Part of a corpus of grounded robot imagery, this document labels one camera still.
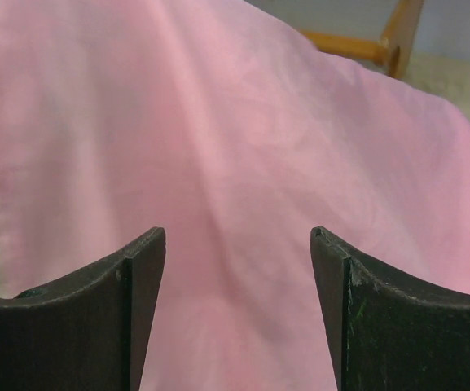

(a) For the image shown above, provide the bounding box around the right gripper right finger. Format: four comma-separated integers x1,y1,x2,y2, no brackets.
310,227,470,390

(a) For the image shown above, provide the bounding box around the pink pillowcase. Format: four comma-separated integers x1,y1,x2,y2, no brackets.
0,1,470,390

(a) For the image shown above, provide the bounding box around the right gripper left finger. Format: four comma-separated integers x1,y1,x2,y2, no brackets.
0,227,165,390

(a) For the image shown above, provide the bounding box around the orange wooden rack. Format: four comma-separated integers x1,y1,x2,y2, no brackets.
301,0,424,80

